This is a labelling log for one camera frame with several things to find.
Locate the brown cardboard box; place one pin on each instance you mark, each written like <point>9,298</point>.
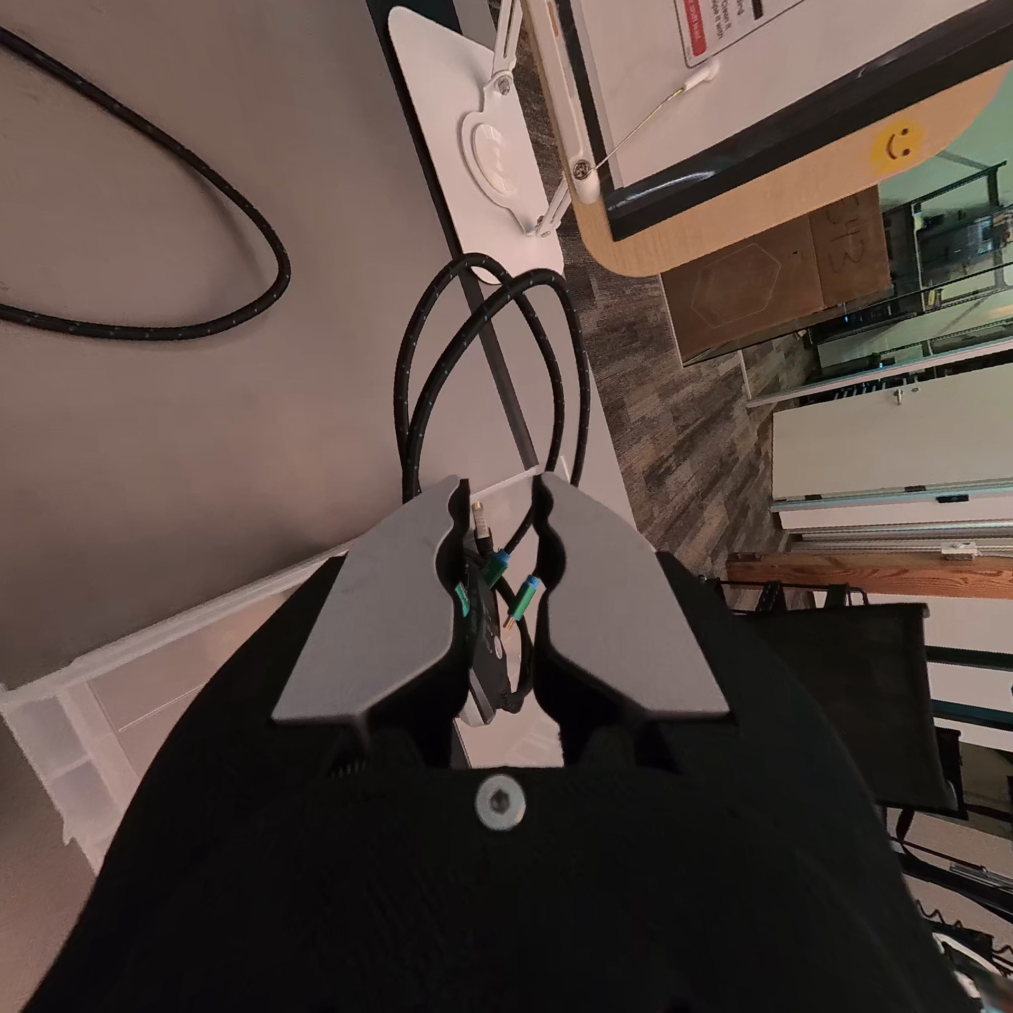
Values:
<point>752,293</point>

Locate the black fabric bag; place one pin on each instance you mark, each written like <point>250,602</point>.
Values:
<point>855,680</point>

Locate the white cabinet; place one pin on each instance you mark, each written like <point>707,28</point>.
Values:
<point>870,443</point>

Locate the white stylus with tether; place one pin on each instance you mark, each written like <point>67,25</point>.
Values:
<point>700,74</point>

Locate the clear plastic bin with dividers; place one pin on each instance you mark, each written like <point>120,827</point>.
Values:
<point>119,657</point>

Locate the wooden beam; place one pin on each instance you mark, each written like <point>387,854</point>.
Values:
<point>870,574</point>

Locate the white lamp base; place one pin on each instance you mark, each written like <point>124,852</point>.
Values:
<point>443,119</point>

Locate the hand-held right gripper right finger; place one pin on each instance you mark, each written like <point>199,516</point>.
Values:
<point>625,625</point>

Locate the tablet with instruction sheet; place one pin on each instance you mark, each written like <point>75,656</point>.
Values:
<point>649,95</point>

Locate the yellow smiley sticker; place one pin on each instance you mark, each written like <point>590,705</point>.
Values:
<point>898,144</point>

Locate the small black adapter device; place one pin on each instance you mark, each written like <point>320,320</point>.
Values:
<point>487,657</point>

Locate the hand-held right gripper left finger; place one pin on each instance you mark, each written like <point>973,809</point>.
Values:
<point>380,617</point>

